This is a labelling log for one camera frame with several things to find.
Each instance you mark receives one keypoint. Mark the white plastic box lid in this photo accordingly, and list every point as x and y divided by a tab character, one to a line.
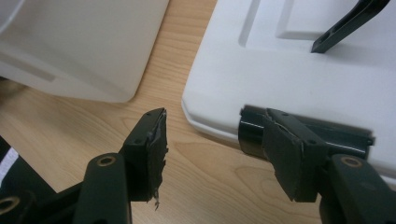
280	74

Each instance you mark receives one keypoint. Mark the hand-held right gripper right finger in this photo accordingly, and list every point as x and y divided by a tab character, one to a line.
289	155

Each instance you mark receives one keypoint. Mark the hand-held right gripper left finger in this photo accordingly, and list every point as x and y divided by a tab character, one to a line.
146	158

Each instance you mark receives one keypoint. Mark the white plastic container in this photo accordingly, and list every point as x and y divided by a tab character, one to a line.
74	43

